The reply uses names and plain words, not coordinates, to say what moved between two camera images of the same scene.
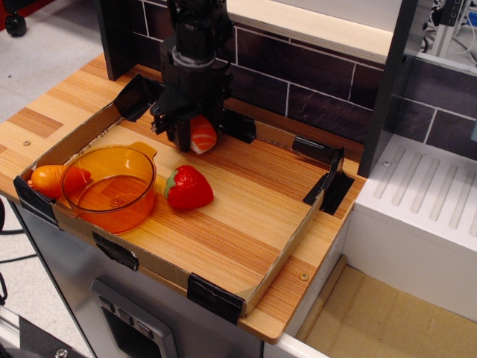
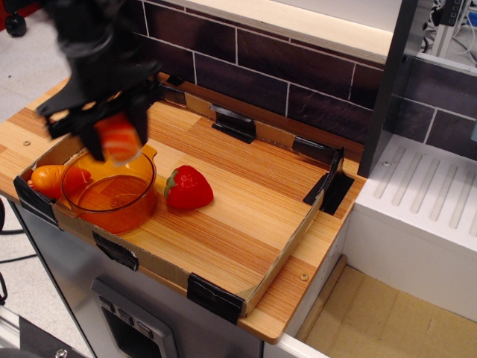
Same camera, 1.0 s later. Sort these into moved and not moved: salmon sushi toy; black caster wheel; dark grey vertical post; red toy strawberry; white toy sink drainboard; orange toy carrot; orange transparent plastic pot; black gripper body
Moved: salmon sushi toy; black gripper body
Not moved: black caster wheel; orange transparent plastic pot; orange toy carrot; white toy sink drainboard; dark grey vertical post; red toy strawberry
